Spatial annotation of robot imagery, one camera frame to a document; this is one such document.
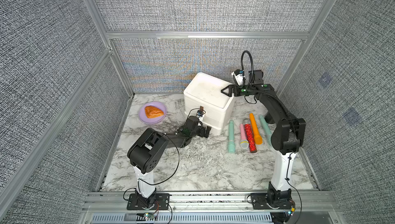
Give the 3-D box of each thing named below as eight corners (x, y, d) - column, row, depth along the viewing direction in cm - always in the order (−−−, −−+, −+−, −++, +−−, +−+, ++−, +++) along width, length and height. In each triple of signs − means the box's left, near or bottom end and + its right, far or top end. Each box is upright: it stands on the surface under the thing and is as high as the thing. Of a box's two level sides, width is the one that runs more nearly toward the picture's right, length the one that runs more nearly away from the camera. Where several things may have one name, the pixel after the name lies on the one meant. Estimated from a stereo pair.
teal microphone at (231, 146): (228, 152, 92) (228, 150, 89) (227, 122, 105) (228, 119, 103) (234, 153, 91) (235, 151, 89) (233, 122, 105) (234, 120, 103)
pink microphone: (240, 149, 93) (241, 146, 90) (236, 125, 104) (237, 122, 101) (247, 149, 93) (249, 146, 90) (242, 125, 104) (243, 122, 101)
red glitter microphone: (249, 153, 91) (251, 150, 89) (242, 121, 106) (243, 118, 103) (256, 153, 91) (258, 150, 89) (248, 121, 106) (249, 118, 103)
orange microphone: (255, 144, 94) (256, 142, 92) (247, 115, 107) (248, 113, 105) (261, 144, 94) (263, 142, 92) (253, 115, 107) (254, 113, 105)
